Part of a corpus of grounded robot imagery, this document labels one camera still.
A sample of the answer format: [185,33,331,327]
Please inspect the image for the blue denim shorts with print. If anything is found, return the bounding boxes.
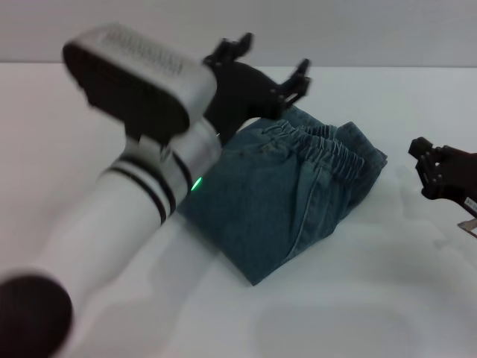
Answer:
[178,106,388,286]

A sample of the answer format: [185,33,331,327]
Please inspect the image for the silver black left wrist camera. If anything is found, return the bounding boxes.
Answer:
[61,22,218,145]

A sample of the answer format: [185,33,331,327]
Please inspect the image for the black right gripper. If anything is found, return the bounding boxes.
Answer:
[408,136,477,218]

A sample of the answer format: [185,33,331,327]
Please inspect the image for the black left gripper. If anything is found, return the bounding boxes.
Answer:
[203,32,312,145]

